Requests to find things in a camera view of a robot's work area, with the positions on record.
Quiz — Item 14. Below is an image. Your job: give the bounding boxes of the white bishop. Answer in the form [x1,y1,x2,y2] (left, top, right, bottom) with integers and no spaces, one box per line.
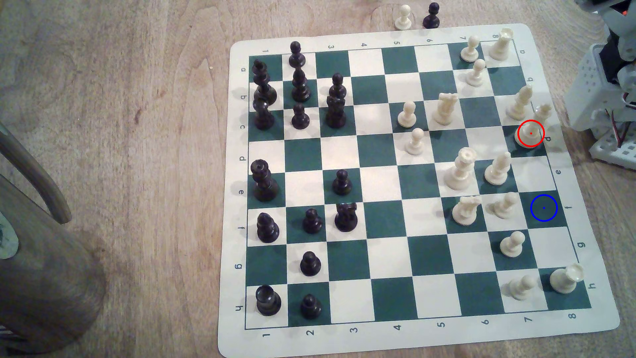
[514,103,553,149]
[506,84,534,121]

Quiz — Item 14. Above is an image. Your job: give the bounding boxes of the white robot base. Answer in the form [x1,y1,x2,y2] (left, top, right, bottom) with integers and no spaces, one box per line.
[589,127,636,171]

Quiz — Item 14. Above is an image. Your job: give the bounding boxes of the green and white chess mat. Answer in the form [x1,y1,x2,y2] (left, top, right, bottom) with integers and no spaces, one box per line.
[217,23,621,358]

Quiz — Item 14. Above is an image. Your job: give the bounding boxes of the black pawn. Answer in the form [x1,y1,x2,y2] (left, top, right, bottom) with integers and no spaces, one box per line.
[291,102,311,130]
[329,73,347,100]
[299,251,322,277]
[302,208,324,234]
[289,41,306,69]
[300,294,323,320]
[423,2,441,29]
[332,169,353,196]

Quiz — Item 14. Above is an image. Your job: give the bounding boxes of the black king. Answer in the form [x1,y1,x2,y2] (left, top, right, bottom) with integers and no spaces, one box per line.
[250,159,280,202]

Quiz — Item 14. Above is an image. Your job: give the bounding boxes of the black rook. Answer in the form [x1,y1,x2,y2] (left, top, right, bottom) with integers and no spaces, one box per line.
[325,95,347,129]
[255,284,282,317]

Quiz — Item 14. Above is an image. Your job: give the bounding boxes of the black bishop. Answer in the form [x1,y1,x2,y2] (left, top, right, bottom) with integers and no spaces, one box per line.
[291,67,312,103]
[256,212,280,244]

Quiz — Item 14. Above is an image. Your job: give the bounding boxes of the white pawn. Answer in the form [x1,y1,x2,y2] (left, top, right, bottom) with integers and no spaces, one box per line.
[509,274,538,301]
[466,59,487,88]
[499,231,526,258]
[405,128,426,156]
[395,4,414,31]
[493,192,519,220]
[460,35,481,63]
[397,101,418,128]

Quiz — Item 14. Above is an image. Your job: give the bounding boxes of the white queen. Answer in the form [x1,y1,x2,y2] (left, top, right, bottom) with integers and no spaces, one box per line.
[443,147,478,192]

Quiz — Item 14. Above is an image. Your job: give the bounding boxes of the white knight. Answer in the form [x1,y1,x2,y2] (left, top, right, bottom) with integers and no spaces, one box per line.
[432,92,460,126]
[451,195,483,227]

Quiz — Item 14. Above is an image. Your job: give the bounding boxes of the white king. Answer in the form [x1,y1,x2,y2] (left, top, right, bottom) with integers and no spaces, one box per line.
[484,151,512,187]

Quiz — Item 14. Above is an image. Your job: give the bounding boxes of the white rook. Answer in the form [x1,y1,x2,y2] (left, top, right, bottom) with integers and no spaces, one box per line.
[550,263,585,294]
[489,28,514,62]

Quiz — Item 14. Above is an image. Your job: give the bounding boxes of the dark wooden chair part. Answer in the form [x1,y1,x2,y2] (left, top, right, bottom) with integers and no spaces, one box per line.
[0,174,107,355]

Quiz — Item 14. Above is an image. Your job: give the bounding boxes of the pale green pad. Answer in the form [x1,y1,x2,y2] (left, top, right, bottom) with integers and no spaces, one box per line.
[0,211,20,260]

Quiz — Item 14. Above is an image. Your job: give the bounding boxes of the curved wooden chair rail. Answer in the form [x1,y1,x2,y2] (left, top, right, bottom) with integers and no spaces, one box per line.
[0,122,73,225]

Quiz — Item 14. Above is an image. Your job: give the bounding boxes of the red servo wires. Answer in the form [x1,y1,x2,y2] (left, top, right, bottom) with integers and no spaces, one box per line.
[611,109,629,149]

